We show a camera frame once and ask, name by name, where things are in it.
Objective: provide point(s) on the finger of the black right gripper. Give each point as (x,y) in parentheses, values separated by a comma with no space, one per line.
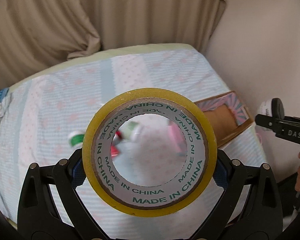
(286,129)

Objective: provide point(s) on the pink cardboard box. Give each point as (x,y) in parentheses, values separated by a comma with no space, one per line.
(227,114)

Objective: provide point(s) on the beige curtain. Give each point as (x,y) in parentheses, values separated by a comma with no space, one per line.
(38,34)

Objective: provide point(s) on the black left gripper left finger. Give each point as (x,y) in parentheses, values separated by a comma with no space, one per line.
(38,217)

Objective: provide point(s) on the white jar black lid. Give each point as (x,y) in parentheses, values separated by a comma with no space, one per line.
(272,107)

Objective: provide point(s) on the yellow packing tape roll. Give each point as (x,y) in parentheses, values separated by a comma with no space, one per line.
(148,178)

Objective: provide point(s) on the green white jar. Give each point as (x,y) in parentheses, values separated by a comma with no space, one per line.
(75,139)

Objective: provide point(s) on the small red white bottle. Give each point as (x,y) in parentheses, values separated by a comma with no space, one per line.
(118,137)

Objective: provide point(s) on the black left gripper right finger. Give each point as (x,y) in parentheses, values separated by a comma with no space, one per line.
(249,207)

